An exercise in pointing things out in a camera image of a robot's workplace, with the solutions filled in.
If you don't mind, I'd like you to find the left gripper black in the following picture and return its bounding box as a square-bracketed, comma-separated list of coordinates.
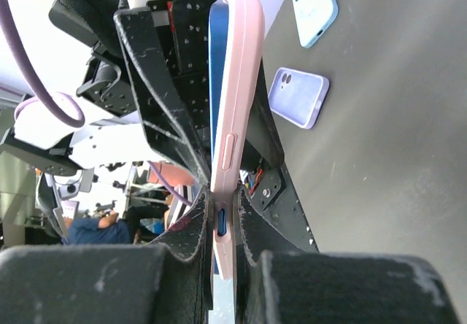
[114, 0, 285, 185]

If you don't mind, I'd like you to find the lavender phone case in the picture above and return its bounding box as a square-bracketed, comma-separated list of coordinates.
[268, 67, 330, 130]

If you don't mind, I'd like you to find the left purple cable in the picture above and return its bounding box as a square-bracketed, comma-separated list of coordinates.
[0, 0, 87, 128]

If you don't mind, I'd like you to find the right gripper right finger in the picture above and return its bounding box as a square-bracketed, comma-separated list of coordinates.
[233, 188, 459, 323]

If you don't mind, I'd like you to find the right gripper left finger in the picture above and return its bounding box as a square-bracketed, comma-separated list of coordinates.
[1, 189, 214, 323]

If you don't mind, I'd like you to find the pink phone case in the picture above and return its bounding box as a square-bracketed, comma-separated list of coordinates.
[210, 0, 264, 279]

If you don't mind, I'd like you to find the light blue phone case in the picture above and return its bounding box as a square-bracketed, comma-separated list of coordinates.
[292, 0, 339, 48]

